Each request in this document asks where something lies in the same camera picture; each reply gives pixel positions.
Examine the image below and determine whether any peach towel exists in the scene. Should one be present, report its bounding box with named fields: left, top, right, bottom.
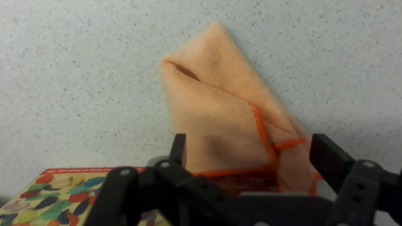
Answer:
left=161, top=23, right=318, bottom=195

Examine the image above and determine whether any blue toy food box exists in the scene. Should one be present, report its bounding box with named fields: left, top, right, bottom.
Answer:
left=0, top=166, right=173, bottom=226

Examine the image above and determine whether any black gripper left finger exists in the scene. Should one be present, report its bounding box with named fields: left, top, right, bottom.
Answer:
left=84, top=132, right=236, bottom=226

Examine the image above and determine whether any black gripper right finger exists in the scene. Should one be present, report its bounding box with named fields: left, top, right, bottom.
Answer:
left=309, top=132, right=402, bottom=226

